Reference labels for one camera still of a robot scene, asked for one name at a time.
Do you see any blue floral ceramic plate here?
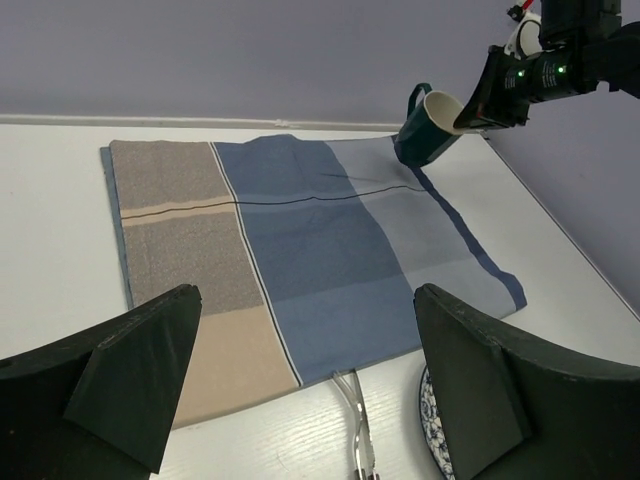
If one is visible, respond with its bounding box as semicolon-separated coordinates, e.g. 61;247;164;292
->
418;366;455;480

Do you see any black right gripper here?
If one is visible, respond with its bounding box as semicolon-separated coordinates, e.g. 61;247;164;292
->
454;19;620;130

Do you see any blue and beige checked placemat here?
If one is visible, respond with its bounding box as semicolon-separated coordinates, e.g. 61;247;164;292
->
100;135;527;427

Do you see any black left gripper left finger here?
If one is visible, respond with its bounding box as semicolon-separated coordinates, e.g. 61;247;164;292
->
1;284;202;479

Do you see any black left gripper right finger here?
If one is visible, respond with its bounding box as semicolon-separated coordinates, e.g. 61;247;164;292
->
414;284;639;479

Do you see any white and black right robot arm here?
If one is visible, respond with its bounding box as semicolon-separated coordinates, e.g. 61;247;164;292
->
454;1;639;130

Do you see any dark green mug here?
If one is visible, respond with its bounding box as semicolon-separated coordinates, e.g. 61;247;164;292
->
394;83;466;169

